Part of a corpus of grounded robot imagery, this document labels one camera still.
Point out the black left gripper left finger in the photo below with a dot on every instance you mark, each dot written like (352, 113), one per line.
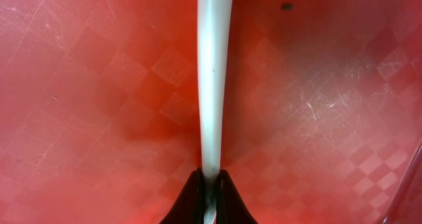
(189, 205)

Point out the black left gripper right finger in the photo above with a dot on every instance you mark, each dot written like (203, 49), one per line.
(230, 208)

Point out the white plastic fork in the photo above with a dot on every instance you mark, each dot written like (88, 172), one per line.
(213, 22)

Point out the red plastic tray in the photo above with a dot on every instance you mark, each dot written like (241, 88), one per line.
(100, 115)

